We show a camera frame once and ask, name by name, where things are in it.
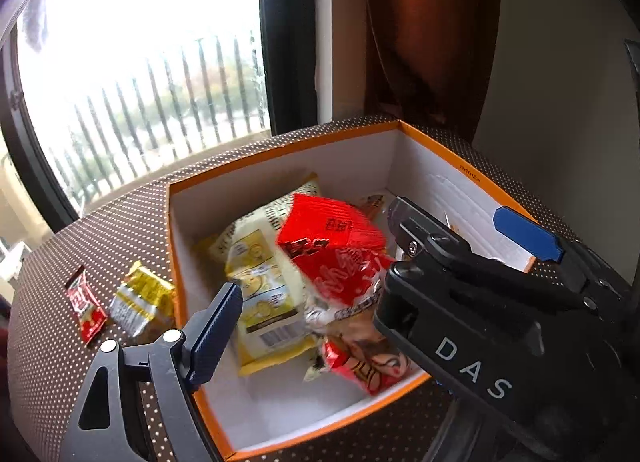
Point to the brown curtain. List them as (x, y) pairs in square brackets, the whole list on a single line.
[(429, 61)]

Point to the cream yellow biscuit pack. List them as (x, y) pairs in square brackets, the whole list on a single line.
[(272, 328)]

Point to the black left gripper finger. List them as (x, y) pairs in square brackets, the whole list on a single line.
[(107, 422)]

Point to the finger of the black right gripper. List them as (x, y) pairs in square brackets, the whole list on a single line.
[(581, 270), (432, 245)]

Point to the small red snack packet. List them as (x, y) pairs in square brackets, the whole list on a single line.
[(90, 314)]

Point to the red cartoon snack bag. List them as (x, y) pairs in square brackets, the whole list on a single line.
[(342, 254)]

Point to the brown polka dot tablecloth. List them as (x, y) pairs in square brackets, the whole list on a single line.
[(47, 359)]

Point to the balcony metal railing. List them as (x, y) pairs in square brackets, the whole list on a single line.
[(205, 95)]

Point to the orange cardboard box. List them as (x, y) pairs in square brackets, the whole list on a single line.
[(224, 222)]

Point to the yellow silver snack packet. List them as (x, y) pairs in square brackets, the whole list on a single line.
[(143, 304)]

